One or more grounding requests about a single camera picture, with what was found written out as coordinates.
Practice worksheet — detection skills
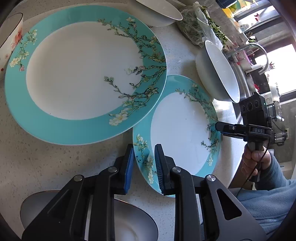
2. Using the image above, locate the small teal floral plate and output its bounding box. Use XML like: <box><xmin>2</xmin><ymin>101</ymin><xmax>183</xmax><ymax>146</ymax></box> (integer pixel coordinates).
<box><xmin>133</xmin><ymin>75</ymin><xmax>220</xmax><ymax>193</ymax></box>

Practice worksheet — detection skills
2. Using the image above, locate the blue right sleeve forearm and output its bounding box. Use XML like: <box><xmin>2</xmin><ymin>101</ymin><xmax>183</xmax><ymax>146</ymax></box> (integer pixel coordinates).
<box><xmin>232</xmin><ymin>153</ymin><xmax>295</xmax><ymax>237</ymax></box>

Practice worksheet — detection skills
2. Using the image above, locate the chrome kitchen faucet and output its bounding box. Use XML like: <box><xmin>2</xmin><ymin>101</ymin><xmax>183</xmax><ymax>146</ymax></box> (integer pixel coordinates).
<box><xmin>225</xmin><ymin>42</ymin><xmax>269</xmax><ymax>75</ymax></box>

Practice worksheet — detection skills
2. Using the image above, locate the person's right hand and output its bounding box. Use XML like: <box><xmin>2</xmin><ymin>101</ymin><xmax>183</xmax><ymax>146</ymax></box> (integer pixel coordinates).
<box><xmin>241</xmin><ymin>145</ymin><xmax>271</xmax><ymax>177</ymax></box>

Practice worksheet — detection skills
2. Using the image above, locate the grey gold-rimmed plate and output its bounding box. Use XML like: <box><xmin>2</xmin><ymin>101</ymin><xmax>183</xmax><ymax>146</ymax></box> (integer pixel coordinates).
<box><xmin>20</xmin><ymin>190</ymin><xmax>159</xmax><ymax>240</ymax></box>

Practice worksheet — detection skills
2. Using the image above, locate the plastic bag of greens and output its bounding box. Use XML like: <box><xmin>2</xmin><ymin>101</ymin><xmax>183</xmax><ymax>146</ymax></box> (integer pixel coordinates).
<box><xmin>177</xmin><ymin>1</ymin><xmax>227</xmax><ymax>51</ymax></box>

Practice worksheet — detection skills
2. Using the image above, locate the large teal floral plate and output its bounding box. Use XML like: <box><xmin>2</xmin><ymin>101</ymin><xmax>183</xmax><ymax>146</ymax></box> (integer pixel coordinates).
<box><xmin>4</xmin><ymin>5</ymin><xmax>167</xmax><ymax>145</ymax></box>

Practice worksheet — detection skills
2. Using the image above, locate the red floral white bowl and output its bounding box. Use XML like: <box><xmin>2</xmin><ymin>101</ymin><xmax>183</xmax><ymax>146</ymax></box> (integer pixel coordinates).
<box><xmin>0</xmin><ymin>13</ymin><xmax>23</xmax><ymax>80</ymax></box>

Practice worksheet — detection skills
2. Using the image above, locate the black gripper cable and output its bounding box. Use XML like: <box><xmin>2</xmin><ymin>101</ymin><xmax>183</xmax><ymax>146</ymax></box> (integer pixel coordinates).
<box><xmin>235</xmin><ymin>120</ymin><xmax>287</xmax><ymax>197</ymax></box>

